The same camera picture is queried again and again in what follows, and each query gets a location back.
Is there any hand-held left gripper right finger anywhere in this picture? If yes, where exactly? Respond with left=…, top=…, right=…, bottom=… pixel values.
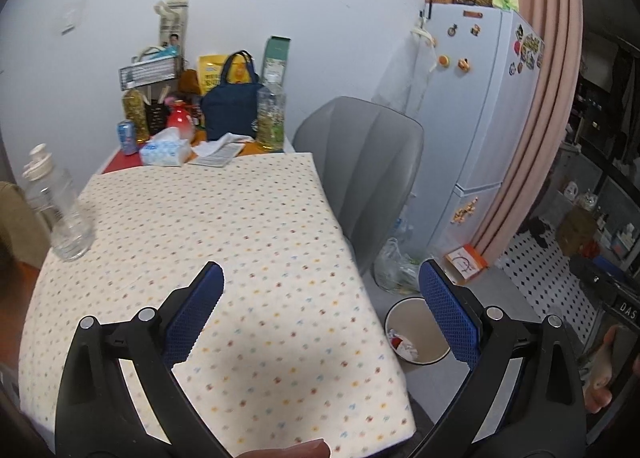
left=410, top=259, right=586, bottom=458

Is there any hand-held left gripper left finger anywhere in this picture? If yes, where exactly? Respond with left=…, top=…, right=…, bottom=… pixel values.
left=54, top=262, right=231, bottom=458

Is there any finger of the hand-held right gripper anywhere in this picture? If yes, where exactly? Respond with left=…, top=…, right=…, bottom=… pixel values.
left=570, top=257, right=618, bottom=301

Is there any white trash bin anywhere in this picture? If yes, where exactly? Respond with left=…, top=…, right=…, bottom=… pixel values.
left=383, top=297, right=454, bottom=365

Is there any person's right hand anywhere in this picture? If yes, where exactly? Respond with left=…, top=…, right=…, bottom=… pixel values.
left=582, top=325, right=640, bottom=412

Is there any person's left hand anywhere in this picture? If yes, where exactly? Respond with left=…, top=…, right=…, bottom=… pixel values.
left=244, top=438, right=331, bottom=458

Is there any cardboard box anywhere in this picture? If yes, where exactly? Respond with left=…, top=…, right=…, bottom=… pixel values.
left=554, top=205, right=599, bottom=257

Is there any orange white box on floor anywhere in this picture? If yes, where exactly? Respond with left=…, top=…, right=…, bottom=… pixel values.
left=444, top=245, right=489, bottom=282

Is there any clear plastic floor bag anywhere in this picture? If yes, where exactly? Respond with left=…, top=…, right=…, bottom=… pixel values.
left=373, top=237, right=424, bottom=294

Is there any dotted cream tablecloth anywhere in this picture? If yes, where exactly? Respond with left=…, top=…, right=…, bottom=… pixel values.
left=19, top=152, right=419, bottom=457

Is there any orange figure fridge magnet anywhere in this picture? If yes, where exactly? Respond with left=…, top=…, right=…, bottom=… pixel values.
left=451, top=197, right=479, bottom=225

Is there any dark shelf unit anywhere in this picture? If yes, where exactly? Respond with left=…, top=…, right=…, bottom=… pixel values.
left=564, top=28, right=640, bottom=284

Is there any printed leaflet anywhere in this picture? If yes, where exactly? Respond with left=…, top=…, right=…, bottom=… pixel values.
left=188, top=143, right=241, bottom=168

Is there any clear glass pump bottle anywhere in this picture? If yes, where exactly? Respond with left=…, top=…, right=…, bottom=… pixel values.
left=22, top=143, right=96, bottom=262

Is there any blue white tissue box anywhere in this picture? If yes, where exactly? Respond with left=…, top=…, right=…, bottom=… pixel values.
left=138, top=127, right=192, bottom=167

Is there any grey chair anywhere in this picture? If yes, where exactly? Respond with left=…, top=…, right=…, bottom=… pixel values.
left=292, top=95, right=425, bottom=277

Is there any red table mat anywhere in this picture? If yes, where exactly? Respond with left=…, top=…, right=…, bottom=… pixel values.
left=99, top=148, right=144, bottom=174

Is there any white crumpled cloth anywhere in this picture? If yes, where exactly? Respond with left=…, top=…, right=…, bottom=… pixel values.
left=192, top=132, right=246, bottom=157

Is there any white refrigerator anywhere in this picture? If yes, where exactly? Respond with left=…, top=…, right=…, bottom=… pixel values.
left=407, top=3, right=546, bottom=260

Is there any pink curtain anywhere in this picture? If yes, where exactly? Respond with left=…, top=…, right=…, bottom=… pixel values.
left=472, top=0, right=584, bottom=260

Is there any blue soda can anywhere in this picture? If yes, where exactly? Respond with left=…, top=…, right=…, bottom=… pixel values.
left=117, top=120, right=139, bottom=155

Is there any red bottle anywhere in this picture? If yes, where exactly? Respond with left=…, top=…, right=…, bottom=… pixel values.
left=166, top=100, right=195, bottom=139

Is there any brown chair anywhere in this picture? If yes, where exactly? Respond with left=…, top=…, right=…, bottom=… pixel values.
left=0, top=180, right=47, bottom=270

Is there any black chopstick holder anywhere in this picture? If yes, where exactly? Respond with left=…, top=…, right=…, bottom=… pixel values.
left=144, top=87, right=171, bottom=137

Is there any small oil bottle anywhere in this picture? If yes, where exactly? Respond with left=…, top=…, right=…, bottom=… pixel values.
left=123, top=88, right=150, bottom=143

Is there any navy tote bag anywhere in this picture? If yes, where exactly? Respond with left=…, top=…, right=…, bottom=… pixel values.
left=200, top=51, right=264, bottom=142

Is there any large oil bottle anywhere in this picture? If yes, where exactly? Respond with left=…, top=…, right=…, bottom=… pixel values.
left=255, top=83, right=287, bottom=152

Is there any cluster of sticker magnets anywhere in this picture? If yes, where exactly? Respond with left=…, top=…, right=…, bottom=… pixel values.
left=509, top=25, right=545, bottom=76

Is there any yellow package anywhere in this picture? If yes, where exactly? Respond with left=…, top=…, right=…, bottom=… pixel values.
left=197, top=54, right=229, bottom=96

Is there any white hanging plastic bag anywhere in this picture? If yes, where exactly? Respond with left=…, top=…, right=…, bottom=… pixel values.
left=377, top=20, right=437, bottom=115

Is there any blue white mask box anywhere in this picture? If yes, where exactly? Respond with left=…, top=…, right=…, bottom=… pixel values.
left=142, top=45, right=179, bottom=62

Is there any green carton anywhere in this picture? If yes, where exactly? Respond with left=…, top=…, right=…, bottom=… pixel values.
left=262, top=35, right=292, bottom=88

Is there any printed paper bag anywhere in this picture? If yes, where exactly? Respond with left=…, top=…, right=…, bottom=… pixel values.
left=154, top=0, right=191, bottom=52

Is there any wire basket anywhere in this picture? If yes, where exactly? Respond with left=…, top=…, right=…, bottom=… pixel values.
left=118, top=55, right=181, bottom=90

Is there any white wall socket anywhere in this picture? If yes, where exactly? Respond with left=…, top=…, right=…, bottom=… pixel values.
left=59, top=8, right=81, bottom=36

